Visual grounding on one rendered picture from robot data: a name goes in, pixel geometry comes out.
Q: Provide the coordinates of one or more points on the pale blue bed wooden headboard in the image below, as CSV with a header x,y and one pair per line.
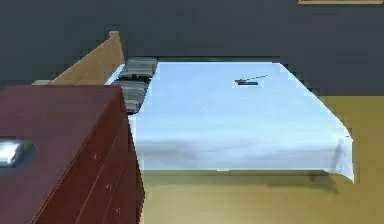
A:
x,y
216,123

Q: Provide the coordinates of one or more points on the shiny silver dark tray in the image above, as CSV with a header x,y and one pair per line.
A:
x,y
13,154

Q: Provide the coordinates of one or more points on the small black remote control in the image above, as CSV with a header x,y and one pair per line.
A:
x,y
247,82

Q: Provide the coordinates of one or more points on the grey striped pillow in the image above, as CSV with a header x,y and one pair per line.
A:
x,y
133,91
138,67

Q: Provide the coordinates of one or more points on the wooden framed picture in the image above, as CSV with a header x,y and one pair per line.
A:
x,y
340,1

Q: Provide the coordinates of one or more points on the dark red chest of drawers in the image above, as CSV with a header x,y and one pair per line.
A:
x,y
66,150

